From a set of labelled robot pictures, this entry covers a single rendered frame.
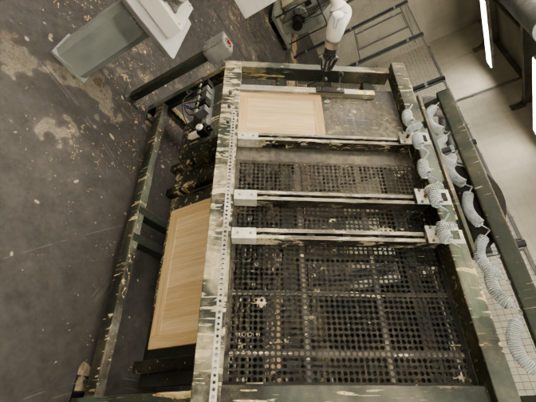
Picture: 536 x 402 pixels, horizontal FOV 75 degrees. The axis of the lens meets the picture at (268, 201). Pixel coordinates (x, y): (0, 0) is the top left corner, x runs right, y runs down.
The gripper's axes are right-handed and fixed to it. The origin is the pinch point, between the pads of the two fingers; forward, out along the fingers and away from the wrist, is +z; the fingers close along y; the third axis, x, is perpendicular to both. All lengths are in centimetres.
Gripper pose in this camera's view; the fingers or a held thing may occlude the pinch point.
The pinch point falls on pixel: (325, 74)
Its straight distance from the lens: 253.2
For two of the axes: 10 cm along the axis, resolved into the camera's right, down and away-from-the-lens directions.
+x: 0.0, 8.4, -5.5
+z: -0.6, 5.5, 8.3
